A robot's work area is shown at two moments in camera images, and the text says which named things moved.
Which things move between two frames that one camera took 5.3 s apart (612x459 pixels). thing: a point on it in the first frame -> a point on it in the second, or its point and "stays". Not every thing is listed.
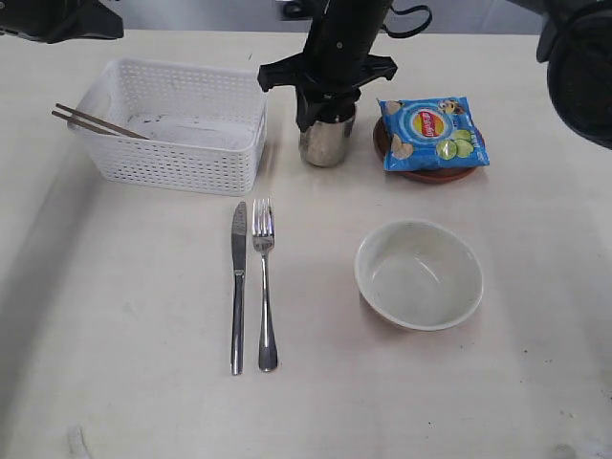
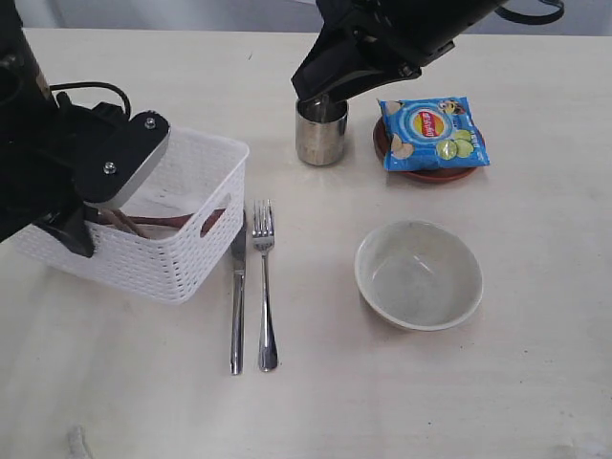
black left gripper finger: (56, 21) -> (38, 173)
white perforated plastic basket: (207, 127) -> (194, 173)
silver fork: (263, 234) stays
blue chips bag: (430, 134) stays
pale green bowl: (418, 275) stays
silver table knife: (238, 238) stays
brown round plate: (429, 176) stays
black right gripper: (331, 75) -> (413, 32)
